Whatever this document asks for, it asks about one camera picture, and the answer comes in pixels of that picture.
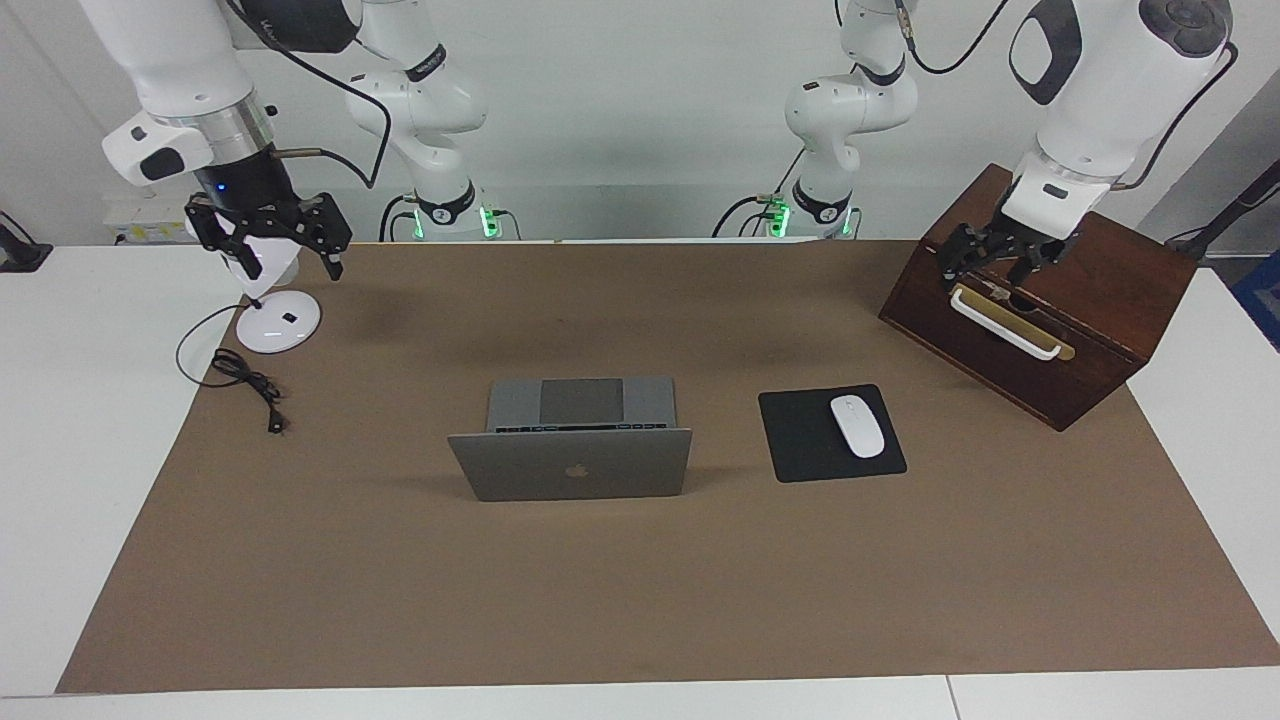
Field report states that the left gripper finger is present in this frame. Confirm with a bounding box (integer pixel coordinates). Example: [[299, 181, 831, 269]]
[[1005, 250, 1063, 293], [938, 222, 988, 293]]

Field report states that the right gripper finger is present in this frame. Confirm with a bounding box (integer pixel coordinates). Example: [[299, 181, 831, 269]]
[[185, 200, 263, 282], [295, 193, 353, 282]]

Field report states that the silver grey laptop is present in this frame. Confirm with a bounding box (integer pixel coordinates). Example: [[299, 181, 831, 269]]
[[447, 376, 694, 503]]

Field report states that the dark brown wooden box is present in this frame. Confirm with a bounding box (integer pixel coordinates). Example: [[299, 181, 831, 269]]
[[878, 163, 1199, 432]]

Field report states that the white desk lamp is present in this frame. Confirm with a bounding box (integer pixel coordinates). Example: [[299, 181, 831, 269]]
[[186, 205, 323, 354]]

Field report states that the white computer mouse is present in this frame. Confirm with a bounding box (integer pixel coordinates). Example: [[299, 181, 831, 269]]
[[830, 395, 887, 459]]

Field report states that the black table clamp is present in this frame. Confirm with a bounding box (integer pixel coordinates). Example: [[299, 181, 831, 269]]
[[0, 212, 53, 273]]

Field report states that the black stand pole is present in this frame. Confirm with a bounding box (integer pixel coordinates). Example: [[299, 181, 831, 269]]
[[1165, 160, 1280, 263]]

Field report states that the blue crate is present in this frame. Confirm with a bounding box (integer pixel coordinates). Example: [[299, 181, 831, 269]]
[[1232, 250, 1280, 351]]

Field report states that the black mouse pad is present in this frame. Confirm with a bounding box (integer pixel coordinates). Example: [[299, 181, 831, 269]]
[[758, 384, 908, 484]]

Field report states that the brown table mat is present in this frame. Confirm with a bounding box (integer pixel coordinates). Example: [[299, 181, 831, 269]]
[[55, 240, 1280, 694]]

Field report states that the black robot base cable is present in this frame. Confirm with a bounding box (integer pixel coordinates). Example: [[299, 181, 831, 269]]
[[712, 148, 806, 239], [378, 193, 423, 244]]

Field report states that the white box handle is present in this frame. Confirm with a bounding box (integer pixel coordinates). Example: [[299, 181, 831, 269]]
[[949, 288, 1063, 361]]

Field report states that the white wall power strip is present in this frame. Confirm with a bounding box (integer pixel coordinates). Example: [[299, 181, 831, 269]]
[[103, 195, 196, 246]]

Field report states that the gold handle plate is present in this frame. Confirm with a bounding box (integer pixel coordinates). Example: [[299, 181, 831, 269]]
[[943, 279, 1077, 362]]

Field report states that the dark right gripper cable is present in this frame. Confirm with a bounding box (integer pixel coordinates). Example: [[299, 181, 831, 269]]
[[225, 0, 393, 191]]

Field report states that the black lamp power cable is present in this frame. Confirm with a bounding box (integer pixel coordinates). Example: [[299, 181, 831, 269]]
[[176, 303, 289, 435]]

